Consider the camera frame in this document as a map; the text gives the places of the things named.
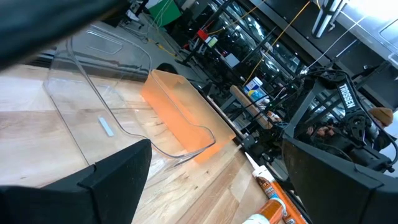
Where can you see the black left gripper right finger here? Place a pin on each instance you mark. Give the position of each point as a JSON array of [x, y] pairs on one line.
[[342, 199]]

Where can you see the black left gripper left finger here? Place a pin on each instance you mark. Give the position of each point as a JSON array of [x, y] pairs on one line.
[[93, 196]]

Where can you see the orange sealant tube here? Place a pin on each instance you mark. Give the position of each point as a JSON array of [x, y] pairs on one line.
[[273, 189], [270, 213]]

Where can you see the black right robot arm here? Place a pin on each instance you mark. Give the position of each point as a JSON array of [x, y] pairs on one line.
[[346, 96]]

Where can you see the clear plastic bin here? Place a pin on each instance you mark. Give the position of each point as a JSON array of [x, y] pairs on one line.
[[105, 126]]

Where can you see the orange plastic bin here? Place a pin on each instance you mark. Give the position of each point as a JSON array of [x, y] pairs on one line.
[[174, 105]]

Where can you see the wooden bench top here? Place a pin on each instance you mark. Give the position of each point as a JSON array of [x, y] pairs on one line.
[[248, 105]]

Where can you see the white and blue box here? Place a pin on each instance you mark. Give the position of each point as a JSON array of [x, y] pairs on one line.
[[253, 84]]

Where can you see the white light fixture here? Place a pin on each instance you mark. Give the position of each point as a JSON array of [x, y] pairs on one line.
[[325, 18]]

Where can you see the red box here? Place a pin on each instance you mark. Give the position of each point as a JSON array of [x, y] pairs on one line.
[[202, 34]]

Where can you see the green panel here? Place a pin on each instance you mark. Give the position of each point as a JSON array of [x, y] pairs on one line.
[[164, 12]]

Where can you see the black frame bar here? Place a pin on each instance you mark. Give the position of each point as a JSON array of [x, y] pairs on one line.
[[37, 25]]

